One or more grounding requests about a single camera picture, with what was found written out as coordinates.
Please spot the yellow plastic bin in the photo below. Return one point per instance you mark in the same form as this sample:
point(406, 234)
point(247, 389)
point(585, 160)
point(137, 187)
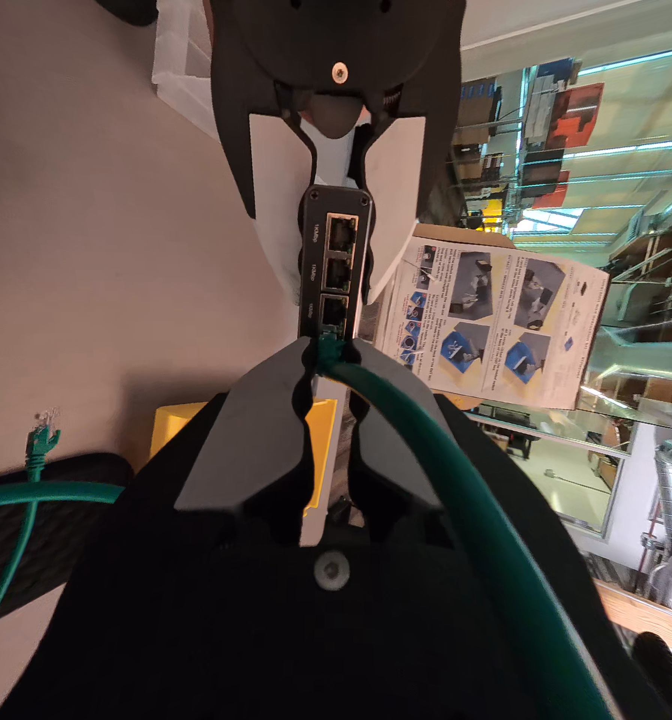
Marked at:
point(173, 430)

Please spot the black floor lamp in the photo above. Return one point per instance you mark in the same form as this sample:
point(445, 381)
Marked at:
point(659, 675)

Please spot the black textured pad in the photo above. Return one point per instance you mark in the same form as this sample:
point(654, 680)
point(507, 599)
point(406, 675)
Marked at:
point(71, 540)

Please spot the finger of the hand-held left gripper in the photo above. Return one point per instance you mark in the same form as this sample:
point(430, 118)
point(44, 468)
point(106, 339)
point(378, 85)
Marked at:
point(277, 185)
point(397, 185)

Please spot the printed instruction poster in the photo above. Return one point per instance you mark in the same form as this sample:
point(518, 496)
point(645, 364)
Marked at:
point(482, 315)

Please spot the black network switch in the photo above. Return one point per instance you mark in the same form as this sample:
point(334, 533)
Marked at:
point(313, 253)

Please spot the clear plastic bin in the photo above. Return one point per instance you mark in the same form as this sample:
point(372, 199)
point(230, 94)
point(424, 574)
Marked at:
point(178, 67)

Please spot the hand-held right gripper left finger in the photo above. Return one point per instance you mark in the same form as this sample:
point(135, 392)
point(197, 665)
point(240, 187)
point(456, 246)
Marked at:
point(246, 439)

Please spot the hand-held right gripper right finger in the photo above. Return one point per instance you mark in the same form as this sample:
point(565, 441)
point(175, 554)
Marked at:
point(386, 461)

